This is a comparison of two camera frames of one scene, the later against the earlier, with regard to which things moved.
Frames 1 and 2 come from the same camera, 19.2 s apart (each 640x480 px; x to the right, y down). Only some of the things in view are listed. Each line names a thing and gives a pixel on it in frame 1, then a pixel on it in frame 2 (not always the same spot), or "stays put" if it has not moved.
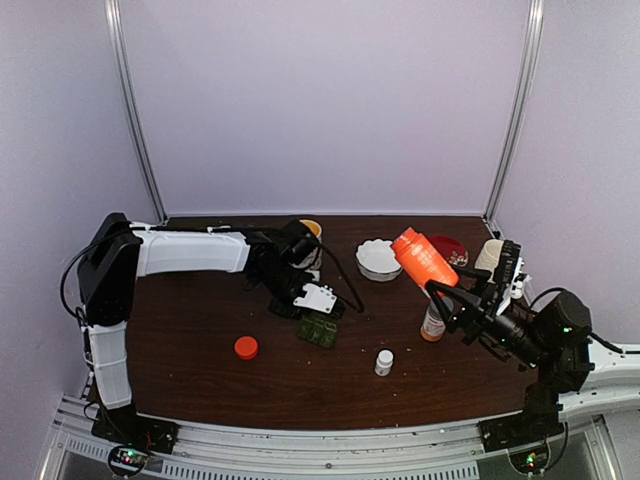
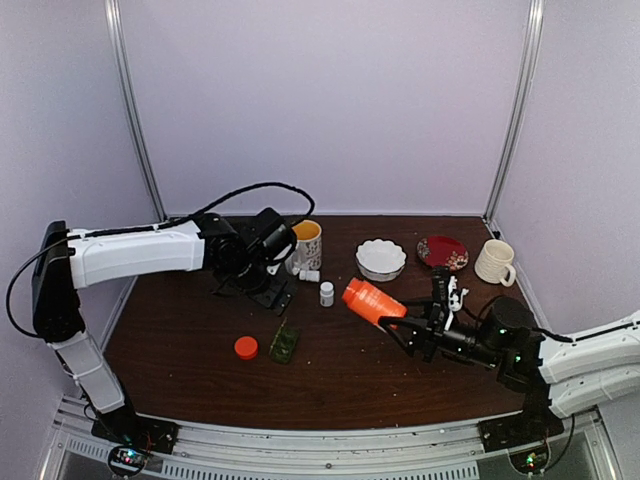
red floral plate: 453,250 stays put
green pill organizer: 317,328 -> 284,343
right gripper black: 486,303 -> 431,336
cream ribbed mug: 489,256 stays put
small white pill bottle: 384,362 -> 327,294
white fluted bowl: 376,260 stays put
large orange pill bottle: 421,260 -> 371,303
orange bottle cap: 246,347 stays put
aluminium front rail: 218,452 stays put
